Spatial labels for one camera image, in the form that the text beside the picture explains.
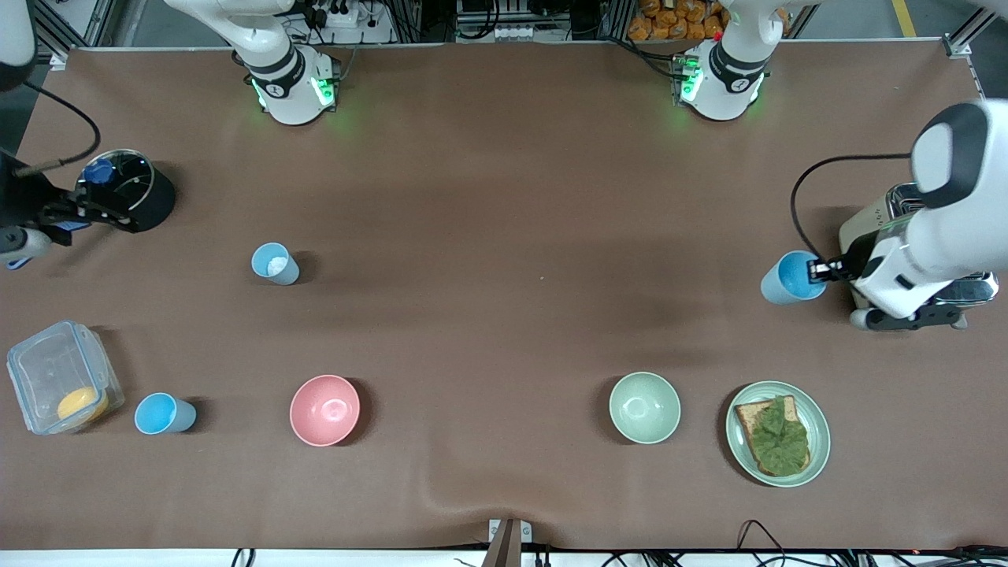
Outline white power strip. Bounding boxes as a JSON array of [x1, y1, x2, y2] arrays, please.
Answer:
[[303, 0, 365, 29]]

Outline black looped floor cable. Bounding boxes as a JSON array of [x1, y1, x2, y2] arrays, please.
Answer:
[[736, 520, 788, 567]]

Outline beige chrome toaster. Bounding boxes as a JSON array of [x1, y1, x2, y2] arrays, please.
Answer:
[[837, 183, 1001, 330]]

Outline clear blue-rimmed food container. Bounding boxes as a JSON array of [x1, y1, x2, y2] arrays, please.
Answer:
[[6, 320, 125, 435]]

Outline light green bowl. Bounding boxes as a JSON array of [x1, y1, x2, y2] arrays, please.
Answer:
[[609, 372, 682, 445]]

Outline light green plate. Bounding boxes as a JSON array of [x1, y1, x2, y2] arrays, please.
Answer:
[[725, 381, 832, 488]]

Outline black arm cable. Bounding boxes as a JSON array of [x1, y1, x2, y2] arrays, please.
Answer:
[[790, 152, 916, 269], [14, 79, 102, 176]]

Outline pink bowl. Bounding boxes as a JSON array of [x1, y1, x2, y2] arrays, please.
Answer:
[[289, 375, 361, 447]]

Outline green lettuce leaf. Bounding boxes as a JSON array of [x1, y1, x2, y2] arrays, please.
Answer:
[[748, 395, 812, 476]]

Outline brown table cloth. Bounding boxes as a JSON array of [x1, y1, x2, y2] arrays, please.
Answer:
[[0, 43, 1008, 552]]

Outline aluminium frame profile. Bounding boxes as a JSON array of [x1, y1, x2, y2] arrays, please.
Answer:
[[31, 0, 89, 70], [943, 8, 995, 61]]

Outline grey metal table clamp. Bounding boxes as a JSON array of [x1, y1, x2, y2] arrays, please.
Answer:
[[488, 518, 533, 567]]

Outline black saucepan with blue handle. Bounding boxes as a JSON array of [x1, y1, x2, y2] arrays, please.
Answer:
[[6, 150, 177, 271]]

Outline blue plastic cup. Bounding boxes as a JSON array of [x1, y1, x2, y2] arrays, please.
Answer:
[[251, 243, 301, 286], [134, 392, 198, 435], [761, 250, 828, 306]]

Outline glass lid with blue knob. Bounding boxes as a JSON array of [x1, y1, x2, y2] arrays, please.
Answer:
[[76, 150, 154, 215]]

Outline yellow round sponge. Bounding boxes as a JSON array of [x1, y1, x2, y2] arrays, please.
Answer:
[[57, 386, 109, 424]]

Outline bag of orange buns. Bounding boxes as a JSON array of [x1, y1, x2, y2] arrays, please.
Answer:
[[628, 0, 791, 42]]

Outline toast bread slice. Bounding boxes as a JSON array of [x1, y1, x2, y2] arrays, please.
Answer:
[[734, 395, 812, 477]]

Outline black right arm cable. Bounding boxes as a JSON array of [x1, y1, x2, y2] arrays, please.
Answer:
[[14, 79, 102, 176]]

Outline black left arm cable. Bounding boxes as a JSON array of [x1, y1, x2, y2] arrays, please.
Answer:
[[790, 152, 916, 269]]

